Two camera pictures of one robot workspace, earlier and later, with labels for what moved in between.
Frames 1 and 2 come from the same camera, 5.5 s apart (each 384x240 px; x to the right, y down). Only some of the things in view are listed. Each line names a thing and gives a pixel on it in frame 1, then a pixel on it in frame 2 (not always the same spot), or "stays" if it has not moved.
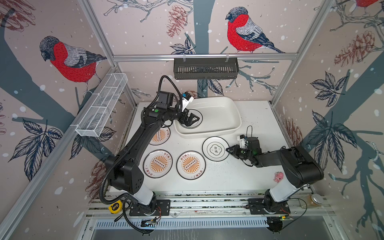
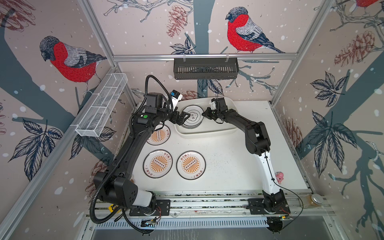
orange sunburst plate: x=161 y=137 stays
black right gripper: x=235 y=150 to x=208 y=114
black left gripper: x=188 y=122 stays
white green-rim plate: x=214 y=149 to x=195 y=117
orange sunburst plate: x=157 y=163 stays
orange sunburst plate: x=191 y=165 stays
